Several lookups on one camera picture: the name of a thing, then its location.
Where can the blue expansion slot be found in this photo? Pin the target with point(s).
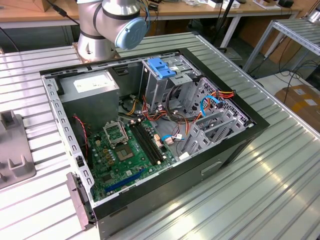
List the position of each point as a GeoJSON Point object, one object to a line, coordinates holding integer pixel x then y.
{"type": "Point", "coordinates": [125, 181]}

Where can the green motherboard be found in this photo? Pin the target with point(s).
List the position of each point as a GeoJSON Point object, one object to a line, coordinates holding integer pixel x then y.
{"type": "Point", "coordinates": [117, 172]}

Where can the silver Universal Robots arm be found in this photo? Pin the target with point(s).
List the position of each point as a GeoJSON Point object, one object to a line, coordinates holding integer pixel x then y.
{"type": "Point", "coordinates": [92, 37]}

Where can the grey metal drive cage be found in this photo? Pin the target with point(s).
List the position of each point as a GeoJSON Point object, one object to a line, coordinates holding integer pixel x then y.
{"type": "Point", "coordinates": [153, 92]}

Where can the blue plastic drive latch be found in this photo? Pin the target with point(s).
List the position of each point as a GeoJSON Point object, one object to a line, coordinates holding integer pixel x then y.
{"type": "Point", "coordinates": [161, 68]}

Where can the black open PC case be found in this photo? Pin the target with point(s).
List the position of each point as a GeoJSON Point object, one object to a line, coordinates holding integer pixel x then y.
{"type": "Point", "coordinates": [175, 200]}

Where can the long wooden desk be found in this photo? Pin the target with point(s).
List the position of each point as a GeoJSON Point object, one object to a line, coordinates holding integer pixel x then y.
{"type": "Point", "coordinates": [190, 11]}

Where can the small white box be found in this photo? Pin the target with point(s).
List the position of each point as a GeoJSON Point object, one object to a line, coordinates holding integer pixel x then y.
{"type": "Point", "coordinates": [216, 3]}

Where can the grey plastic case bezel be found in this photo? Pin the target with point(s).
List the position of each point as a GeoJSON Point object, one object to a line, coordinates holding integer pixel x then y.
{"type": "Point", "coordinates": [77, 200]}

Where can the CPU socket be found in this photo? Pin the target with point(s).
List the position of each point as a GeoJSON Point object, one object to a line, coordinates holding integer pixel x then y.
{"type": "Point", "coordinates": [115, 133]}

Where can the black tripod stand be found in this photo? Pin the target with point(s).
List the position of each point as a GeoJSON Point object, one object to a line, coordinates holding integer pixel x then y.
{"type": "Point", "coordinates": [223, 22]}

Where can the brown square chipset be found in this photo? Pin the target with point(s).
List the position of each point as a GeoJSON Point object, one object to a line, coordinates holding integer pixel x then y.
{"type": "Point", "coordinates": [124, 153]}

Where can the grey power supply unit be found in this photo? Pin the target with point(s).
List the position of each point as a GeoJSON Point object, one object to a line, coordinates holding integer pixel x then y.
{"type": "Point", "coordinates": [90, 107]}

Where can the grey parts rack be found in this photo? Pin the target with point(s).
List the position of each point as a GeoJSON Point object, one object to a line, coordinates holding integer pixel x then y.
{"type": "Point", "coordinates": [15, 145]}

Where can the black RAM slot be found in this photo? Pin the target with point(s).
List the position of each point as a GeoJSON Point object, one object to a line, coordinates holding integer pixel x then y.
{"type": "Point", "coordinates": [142, 145]}
{"type": "Point", "coordinates": [150, 142]}
{"type": "Point", "coordinates": [146, 144]}
{"type": "Point", "coordinates": [153, 141]}

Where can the small black desk device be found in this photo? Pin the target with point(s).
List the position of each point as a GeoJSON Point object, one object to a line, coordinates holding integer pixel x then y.
{"type": "Point", "coordinates": [286, 3]}

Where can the silver metal cylinder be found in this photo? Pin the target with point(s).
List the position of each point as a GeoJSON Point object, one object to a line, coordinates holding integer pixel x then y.
{"type": "Point", "coordinates": [313, 15]}

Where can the aluminium frame table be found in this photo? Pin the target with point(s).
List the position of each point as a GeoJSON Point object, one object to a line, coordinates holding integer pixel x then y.
{"type": "Point", "coordinates": [297, 31]}

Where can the brown cardboard box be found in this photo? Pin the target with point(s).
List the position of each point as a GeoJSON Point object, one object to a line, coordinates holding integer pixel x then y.
{"type": "Point", "coordinates": [297, 107]}

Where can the grey metal disk bay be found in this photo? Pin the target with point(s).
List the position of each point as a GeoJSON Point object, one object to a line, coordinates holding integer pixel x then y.
{"type": "Point", "coordinates": [200, 142]}

